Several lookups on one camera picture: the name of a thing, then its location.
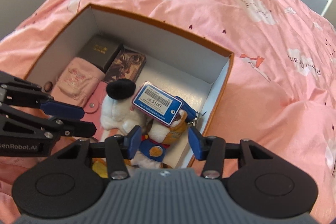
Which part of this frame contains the yellow plastic toy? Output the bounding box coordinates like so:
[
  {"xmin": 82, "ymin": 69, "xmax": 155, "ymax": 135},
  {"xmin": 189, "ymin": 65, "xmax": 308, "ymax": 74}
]
[{"xmin": 92, "ymin": 158, "xmax": 108, "ymax": 178}]

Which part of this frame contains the brown round bead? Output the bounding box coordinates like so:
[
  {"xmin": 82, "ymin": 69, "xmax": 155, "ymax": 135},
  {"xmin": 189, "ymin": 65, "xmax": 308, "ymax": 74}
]
[{"xmin": 43, "ymin": 81, "xmax": 54, "ymax": 93}]

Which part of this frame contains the orange cardboard box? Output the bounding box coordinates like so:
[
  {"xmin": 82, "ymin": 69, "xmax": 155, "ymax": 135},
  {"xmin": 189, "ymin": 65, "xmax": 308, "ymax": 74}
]
[{"xmin": 26, "ymin": 7, "xmax": 231, "ymax": 168}]

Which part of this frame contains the blue price tag keychain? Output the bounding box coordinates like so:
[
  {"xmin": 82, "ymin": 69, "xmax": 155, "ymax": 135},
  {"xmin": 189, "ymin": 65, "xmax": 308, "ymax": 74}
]
[{"xmin": 132, "ymin": 81, "xmax": 183, "ymax": 126}]

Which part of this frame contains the pink drawstring pouch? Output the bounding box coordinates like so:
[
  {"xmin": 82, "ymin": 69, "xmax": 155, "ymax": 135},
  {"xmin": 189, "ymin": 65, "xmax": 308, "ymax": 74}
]
[{"xmin": 51, "ymin": 57, "xmax": 105, "ymax": 107}]

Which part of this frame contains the white plush dog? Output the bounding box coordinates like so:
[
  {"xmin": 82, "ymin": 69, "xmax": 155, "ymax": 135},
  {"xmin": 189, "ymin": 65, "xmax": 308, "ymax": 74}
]
[{"xmin": 100, "ymin": 79, "xmax": 146, "ymax": 135}]

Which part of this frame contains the pink printed duvet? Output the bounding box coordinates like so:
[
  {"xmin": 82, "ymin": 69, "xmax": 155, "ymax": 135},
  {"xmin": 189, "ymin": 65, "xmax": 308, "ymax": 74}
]
[{"xmin": 1, "ymin": 0, "xmax": 335, "ymax": 223}]

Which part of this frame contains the bear plush keychain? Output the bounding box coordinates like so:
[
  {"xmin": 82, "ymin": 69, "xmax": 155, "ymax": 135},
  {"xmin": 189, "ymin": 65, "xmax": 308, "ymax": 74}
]
[{"xmin": 124, "ymin": 96, "xmax": 199, "ymax": 169}]

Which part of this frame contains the black gift box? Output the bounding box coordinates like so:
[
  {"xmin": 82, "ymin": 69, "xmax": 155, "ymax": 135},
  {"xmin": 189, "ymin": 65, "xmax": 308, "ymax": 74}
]
[{"xmin": 77, "ymin": 35, "xmax": 123, "ymax": 73}]

